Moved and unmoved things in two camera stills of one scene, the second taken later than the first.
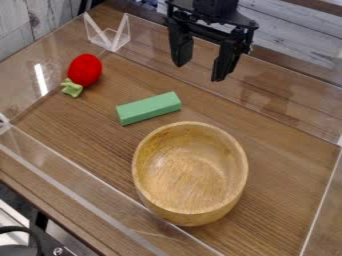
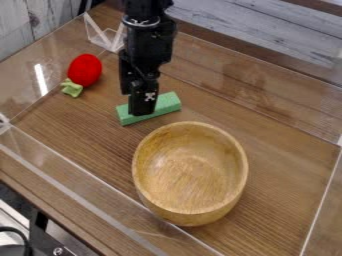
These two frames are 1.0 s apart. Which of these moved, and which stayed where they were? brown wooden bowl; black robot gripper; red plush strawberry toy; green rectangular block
Moved: black robot gripper
Stayed: brown wooden bowl; red plush strawberry toy; green rectangular block
